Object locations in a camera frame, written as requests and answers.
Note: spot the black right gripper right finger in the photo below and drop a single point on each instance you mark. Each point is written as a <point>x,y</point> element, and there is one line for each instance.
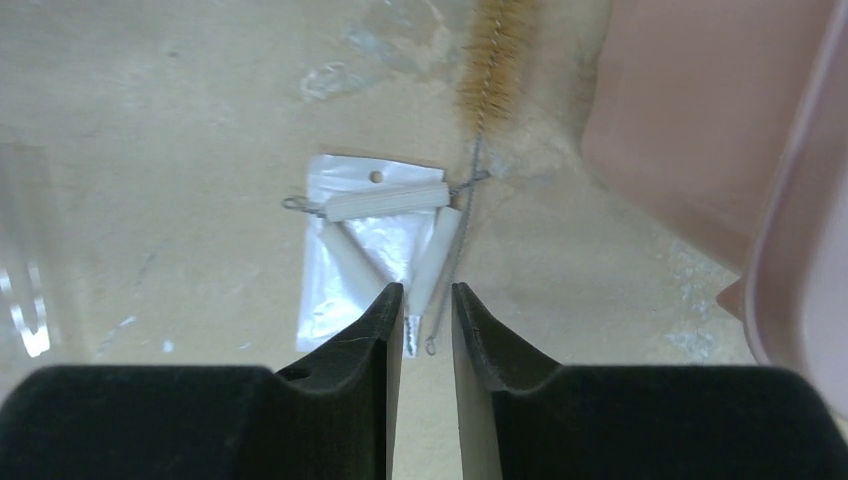
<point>523,415</point>

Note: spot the pink plastic bin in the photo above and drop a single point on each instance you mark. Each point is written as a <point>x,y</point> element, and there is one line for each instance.
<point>726,121</point>

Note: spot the clear plastic well plate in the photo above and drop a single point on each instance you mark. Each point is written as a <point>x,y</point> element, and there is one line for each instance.
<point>30,332</point>

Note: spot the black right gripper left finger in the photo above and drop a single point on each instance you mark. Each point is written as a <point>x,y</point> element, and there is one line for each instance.
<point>329,415</point>

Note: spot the brown bristle tube brush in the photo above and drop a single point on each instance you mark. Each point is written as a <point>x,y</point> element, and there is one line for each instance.
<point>500,37</point>

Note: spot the clay triangle in bag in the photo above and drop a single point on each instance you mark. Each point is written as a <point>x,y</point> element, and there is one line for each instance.
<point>371,222</point>

